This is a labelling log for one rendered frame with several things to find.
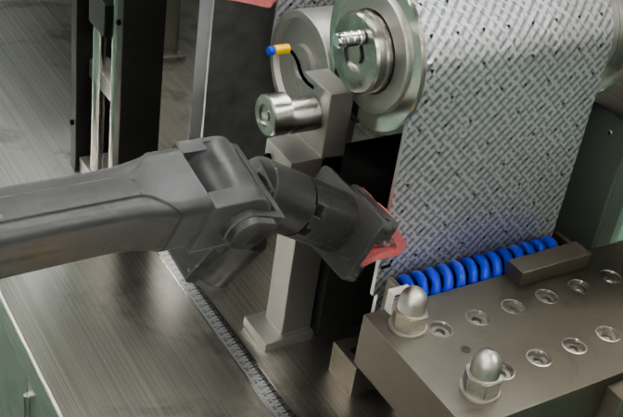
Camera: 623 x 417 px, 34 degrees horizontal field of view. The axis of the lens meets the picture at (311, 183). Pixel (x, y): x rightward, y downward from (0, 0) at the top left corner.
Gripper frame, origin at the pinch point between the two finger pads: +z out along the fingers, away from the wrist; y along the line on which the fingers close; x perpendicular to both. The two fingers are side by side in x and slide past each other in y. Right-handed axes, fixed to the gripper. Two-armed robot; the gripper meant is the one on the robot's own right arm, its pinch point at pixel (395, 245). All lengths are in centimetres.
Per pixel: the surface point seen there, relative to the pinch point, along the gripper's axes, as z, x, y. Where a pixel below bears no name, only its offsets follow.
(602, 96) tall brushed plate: 22.2, 23.1, -6.2
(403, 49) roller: -12.7, 16.3, -1.3
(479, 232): 9.6, 4.7, 0.2
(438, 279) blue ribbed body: 4.6, -0.6, 3.2
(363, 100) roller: -9.1, 10.1, -5.5
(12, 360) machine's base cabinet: -8, -42, -32
